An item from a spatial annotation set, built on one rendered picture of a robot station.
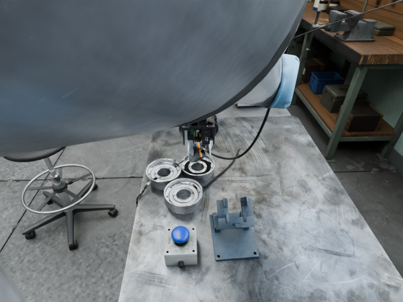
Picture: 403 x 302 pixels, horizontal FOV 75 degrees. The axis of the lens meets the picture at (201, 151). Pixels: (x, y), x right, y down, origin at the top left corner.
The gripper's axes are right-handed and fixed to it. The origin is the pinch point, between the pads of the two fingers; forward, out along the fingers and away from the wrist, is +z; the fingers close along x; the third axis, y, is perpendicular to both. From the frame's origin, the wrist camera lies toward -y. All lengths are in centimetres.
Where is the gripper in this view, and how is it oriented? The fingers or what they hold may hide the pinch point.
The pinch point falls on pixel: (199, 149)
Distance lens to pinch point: 70.6
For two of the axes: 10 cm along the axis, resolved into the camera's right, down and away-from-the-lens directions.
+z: 0.1, 7.0, 7.1
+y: 0.2, 7.1, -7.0
